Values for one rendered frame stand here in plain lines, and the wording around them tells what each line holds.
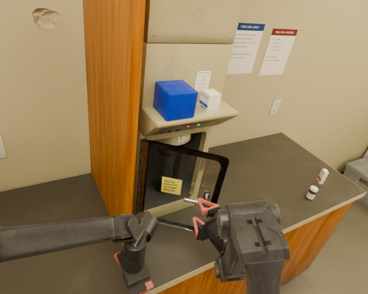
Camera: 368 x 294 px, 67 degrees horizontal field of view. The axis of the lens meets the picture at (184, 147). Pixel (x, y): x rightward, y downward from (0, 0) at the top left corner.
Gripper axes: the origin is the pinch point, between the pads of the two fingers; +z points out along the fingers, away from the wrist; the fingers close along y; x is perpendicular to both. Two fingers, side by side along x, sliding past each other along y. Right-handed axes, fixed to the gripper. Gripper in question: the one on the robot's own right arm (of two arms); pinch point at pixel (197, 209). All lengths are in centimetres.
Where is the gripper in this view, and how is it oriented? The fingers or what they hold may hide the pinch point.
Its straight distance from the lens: 102.0
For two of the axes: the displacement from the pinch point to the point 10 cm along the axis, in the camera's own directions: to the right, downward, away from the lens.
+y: 1.5, -8.2, -5.5
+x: -8.6, 1.7, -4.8
